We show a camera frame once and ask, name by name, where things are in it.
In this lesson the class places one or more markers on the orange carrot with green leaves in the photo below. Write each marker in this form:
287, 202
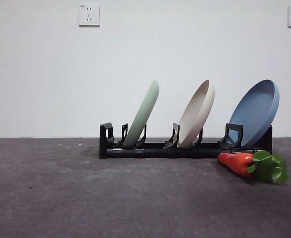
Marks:
235, 163

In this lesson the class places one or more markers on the green plate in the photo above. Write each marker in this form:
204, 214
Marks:
140, 116

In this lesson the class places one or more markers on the beige plate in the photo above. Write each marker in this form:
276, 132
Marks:
195, 116

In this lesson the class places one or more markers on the blue plate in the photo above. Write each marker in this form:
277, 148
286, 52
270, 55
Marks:
254, 111

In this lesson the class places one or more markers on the black plate rack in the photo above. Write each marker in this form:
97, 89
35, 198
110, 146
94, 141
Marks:
160, 152

